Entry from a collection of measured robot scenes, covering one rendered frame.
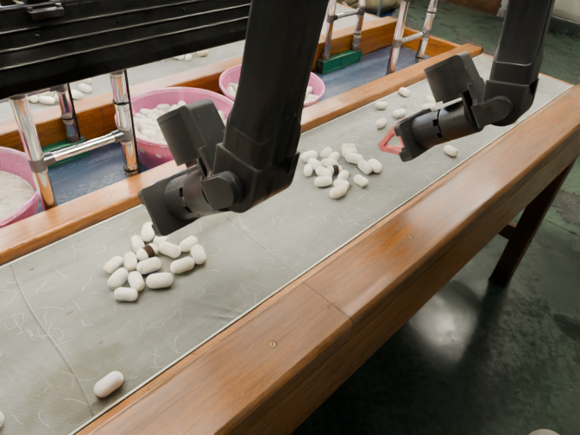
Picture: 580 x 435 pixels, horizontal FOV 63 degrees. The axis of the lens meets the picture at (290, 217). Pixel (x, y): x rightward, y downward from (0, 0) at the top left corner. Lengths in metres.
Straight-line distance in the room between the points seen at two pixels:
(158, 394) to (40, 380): 0.15
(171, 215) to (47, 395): 0.25
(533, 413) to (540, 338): 0.31
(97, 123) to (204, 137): 0.65
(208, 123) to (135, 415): 0.32
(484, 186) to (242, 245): 0.49
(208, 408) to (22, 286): 0.34
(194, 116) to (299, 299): 0.29
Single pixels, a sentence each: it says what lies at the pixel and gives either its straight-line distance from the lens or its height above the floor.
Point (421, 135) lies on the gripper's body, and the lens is 0.84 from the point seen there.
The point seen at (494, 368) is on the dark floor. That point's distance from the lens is 1.71.
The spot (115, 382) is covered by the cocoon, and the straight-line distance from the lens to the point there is 0.61.
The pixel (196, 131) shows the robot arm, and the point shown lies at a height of 1.01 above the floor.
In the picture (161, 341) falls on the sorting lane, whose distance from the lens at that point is 0.66.
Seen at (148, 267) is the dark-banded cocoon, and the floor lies 0.76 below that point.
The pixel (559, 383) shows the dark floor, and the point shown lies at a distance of 1.78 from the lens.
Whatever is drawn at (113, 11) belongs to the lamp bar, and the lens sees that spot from 0.60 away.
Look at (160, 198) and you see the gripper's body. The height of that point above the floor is 0.89.
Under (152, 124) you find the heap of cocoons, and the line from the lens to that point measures 1.10.
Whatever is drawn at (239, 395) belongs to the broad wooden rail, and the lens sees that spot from 0.58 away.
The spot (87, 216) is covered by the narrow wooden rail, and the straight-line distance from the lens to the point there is 0.82.
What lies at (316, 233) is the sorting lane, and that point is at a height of 0.74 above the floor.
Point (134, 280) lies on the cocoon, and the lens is 0.71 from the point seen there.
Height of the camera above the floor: 1.27
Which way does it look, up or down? 39 degrees down
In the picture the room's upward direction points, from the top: 6 degrees clockwise
